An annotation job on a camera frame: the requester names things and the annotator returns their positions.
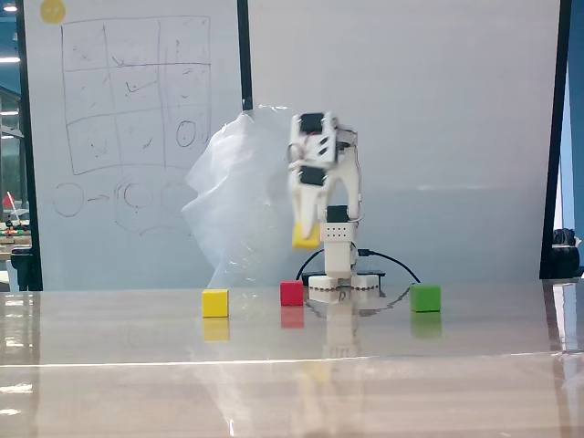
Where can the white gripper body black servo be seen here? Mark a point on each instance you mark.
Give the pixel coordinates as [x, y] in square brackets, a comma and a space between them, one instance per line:
[308, 177]

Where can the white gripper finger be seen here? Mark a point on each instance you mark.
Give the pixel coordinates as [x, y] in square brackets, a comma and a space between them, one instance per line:
[318, 210]
[303, 207]

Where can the yellow wooden cube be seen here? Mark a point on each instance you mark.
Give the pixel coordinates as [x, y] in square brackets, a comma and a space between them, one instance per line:
[215, 303]
[302, 242]

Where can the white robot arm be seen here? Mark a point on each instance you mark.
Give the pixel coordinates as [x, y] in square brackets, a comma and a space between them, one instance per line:
[338, 255]

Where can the red wooden cube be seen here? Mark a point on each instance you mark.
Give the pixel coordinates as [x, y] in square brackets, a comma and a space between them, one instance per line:
[292, 293]

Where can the green wooden cube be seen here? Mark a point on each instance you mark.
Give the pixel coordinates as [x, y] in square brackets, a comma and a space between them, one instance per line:
[425, 298]

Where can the clear plastic bag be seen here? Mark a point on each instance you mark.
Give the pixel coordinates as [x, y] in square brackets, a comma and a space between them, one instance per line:
[242, 201]

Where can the blank whiteboard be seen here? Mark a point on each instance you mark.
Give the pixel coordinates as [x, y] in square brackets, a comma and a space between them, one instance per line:
[433, 114]

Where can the whiteboard with marker grid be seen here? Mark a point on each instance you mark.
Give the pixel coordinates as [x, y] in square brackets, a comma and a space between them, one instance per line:
[137, 219]

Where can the small red flag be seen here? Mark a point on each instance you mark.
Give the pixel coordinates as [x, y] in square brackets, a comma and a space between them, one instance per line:
[9, 200]

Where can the yellow round magnet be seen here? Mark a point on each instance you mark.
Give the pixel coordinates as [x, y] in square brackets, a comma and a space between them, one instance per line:
[53, 11]

